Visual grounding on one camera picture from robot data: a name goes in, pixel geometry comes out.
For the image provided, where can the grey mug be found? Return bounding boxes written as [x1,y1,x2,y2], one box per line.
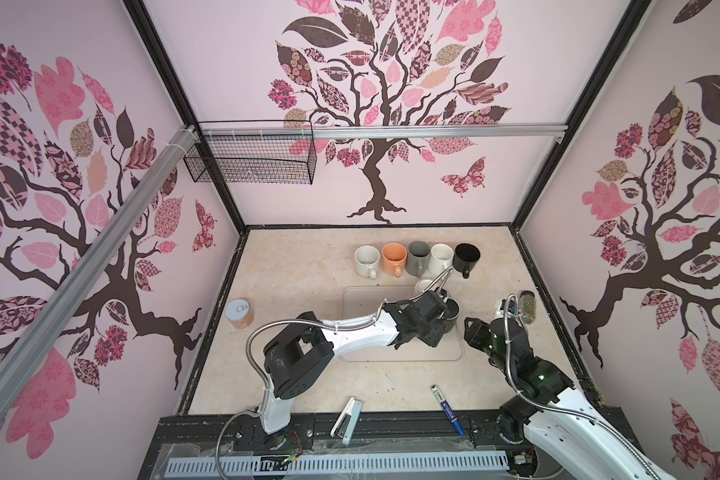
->
[406,240,431,278]

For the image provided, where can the peach orange mug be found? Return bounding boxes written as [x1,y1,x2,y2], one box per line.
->
[381,243,407,278]

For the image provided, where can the black mug white base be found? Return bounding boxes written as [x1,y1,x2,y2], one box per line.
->
[452,243,481,279]

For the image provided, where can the cream mug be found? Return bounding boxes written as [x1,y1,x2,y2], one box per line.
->
[354,245,381,280]

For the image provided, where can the glass spice jar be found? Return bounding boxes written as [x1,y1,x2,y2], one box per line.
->
[518,290,537,325]

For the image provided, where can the translucent plastic tray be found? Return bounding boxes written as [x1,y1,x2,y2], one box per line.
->
[337,285,464,364]

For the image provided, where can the blue marker pen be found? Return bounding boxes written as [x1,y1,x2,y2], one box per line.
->
[430,385,466,436]

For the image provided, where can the white stapler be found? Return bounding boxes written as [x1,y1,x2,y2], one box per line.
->
[330,397,363,446]

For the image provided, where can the orange tin can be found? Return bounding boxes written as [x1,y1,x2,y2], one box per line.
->
[224,298,254,329]

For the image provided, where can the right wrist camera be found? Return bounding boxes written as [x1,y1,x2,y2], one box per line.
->
[495,297,518,320]

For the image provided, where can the white slotted cable duct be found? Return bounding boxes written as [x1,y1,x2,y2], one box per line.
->
[162,451,509,479]

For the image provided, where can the back aluminium rail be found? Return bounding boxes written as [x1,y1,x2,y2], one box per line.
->
[200,122,568,140]

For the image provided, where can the aluminium rail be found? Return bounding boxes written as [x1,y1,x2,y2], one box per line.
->
[0,125,198,421]
[200,122,568,140]

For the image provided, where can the black wire basket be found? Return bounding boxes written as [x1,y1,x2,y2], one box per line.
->
[184,120,317,185]

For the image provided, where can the black base frame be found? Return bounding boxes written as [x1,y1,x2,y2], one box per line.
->
[136,407,658,480]

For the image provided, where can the left aluminium rail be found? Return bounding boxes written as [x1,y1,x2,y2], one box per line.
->
[0,125,198,421]

